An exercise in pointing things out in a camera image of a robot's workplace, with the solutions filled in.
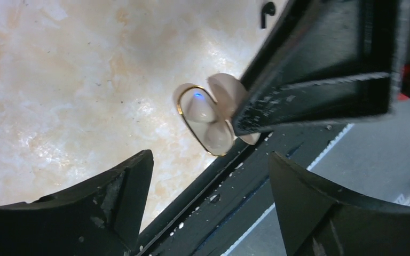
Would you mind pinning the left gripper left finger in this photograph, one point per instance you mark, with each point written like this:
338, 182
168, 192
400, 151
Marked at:
99, 216

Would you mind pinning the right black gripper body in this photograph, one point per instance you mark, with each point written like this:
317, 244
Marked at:
328, 62

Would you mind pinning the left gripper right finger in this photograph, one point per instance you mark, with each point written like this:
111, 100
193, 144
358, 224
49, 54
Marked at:
320, 217

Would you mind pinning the beige earbud charging case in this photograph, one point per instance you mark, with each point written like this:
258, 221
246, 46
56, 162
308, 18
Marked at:
226, 94

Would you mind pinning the white earbud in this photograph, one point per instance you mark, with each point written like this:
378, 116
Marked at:
199, 109
217, 138

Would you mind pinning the black earbud front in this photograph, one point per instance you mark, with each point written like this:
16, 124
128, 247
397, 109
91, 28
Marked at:
269, 8

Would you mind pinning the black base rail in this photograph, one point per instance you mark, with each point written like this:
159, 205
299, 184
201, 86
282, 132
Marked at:
240, 193

